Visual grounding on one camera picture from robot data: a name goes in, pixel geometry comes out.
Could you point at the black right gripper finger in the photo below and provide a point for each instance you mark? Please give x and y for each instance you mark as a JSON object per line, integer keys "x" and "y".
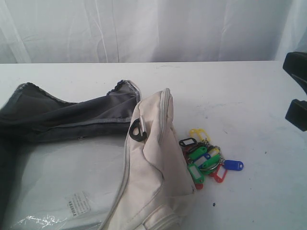
{"x": 297, "y": 114}
{"x": 295, "y": 65}

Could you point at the blue key tag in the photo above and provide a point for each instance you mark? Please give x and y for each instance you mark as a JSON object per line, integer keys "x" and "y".
{"x": 233, "y": 165}

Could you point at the yellow key tag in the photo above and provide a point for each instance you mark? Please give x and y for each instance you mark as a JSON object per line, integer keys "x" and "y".
{"x": 199, "y": 134}

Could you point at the red key tag front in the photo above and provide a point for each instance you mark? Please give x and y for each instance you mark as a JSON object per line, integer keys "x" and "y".
{"x": 219, "y": 173}

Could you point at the black key tag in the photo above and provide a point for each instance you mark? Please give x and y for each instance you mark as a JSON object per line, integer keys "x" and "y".
{"x": 187, "y": 142}

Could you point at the green key tag front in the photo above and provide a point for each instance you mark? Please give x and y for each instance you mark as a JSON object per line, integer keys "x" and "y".
{"x": 195, "y": 173}

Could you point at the cream fabric duffel bag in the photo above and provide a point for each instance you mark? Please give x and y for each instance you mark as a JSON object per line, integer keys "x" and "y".
{"x": 156, "y": 190}

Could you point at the clear plastic packet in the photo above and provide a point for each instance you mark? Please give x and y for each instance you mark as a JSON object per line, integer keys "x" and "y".
{"x": 66, "y": 185}

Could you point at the white backdrop curtain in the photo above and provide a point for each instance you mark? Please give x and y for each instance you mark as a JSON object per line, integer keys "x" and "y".
{"x": 114, "y": 31}

